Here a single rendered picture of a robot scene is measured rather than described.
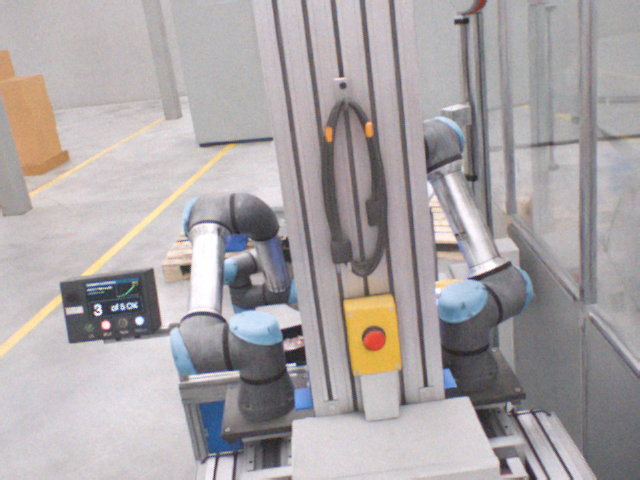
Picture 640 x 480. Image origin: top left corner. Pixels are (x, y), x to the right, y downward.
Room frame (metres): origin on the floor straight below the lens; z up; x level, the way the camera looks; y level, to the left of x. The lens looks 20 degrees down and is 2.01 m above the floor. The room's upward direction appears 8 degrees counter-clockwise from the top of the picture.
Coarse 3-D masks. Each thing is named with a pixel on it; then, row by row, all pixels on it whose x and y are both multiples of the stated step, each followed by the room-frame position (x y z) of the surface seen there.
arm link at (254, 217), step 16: (240, 192) 1.92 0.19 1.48; (240, 208) 1.87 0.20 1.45; (256, 208) 1.88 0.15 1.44; (240, 224) 1.86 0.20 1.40; (256, 224) 1.87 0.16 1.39; (272, 224) 1.90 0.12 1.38; (256, 240) 1.91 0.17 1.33; (272, 240) 1.94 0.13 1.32; (272, 256) 1.96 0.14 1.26; (272, 272) 2.00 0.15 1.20; (272, 288) 2.05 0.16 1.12; (288, 288) 2.07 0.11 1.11; (272, 304) 2.09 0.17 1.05
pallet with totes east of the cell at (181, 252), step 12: (180, 240) 5.54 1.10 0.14; (168, 252) 5.27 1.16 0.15; (180, 252) 5.24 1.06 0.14; (192, 252) 5.20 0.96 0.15; (228, 252) 5.08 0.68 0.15; (240, 252) 5.05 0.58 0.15; (168, 264) 5.02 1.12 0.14; (180, 264) 5.01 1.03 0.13; (168, 276) 5.02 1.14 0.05; (180, 276) 5.02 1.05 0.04
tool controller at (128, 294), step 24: (72, 288) 2.00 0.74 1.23; (96, 288) 1.99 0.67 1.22; (120, 288) 1.99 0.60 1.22; (144, 288) 1.99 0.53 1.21; (72, 312) 1.98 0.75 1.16; (120, 312) 1.97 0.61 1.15; (144, 312) 1.97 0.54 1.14; (72, 336) 1.96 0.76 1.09; (96, 336) 1.96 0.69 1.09; (120, 336) 1.95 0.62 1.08
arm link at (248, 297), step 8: (232, 288) 2.09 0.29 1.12; (240, 288) 2.08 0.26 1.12; (248, 288) 2.09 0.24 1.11; (256, 288) 2.10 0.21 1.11; (232, 296) 2.09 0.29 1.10; (240, 296) 2.08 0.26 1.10; (248, 296) 2.08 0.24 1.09; (256, 296) 2.08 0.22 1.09; (232, 304) 2.10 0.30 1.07; (240, 304) 2.08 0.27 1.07; (248, 304) 2.08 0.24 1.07; (256, 304) 2.08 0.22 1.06; (264, 304) 2.08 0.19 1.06; (240, 312) 2.08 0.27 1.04
